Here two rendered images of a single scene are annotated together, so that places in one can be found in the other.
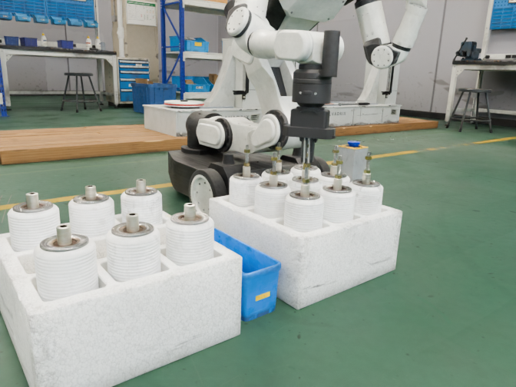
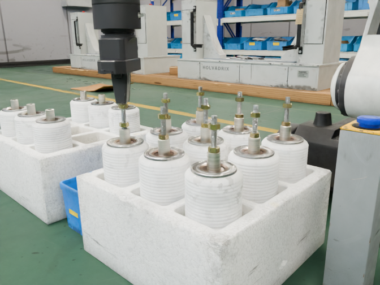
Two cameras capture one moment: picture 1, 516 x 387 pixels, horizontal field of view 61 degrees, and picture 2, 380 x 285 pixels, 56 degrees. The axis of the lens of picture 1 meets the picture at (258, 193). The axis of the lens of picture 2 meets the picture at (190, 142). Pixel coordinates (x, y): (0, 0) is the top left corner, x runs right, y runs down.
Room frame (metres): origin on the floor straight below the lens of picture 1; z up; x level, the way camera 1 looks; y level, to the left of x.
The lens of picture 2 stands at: (1.06, -0.83, 0.46)
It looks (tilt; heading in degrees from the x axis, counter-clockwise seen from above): 16 degrees down; 82
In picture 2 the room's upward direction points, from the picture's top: 1 degrees counter-clockwise
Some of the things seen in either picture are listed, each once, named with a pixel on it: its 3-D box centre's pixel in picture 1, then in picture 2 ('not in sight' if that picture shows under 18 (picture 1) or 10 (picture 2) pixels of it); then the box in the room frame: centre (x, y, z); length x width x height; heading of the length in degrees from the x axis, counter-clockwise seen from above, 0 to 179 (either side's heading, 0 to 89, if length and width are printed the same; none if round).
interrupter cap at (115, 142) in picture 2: (304, 195); (125, 142); (1.03, -0.11, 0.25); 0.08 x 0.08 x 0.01
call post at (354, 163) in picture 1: (348, 192); (357, 213); (1.43, -0.31, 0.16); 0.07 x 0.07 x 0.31; 39
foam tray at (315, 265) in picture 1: (302, 233); (205, 210); (1.19, -0.13, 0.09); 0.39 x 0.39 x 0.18; 39
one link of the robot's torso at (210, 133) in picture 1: (227, 133); not in sight; (1.91, 0.14, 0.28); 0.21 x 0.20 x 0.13; 38
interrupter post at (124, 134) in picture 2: (305, 190); (124, 136); (1.03, -0.11, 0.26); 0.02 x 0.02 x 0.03
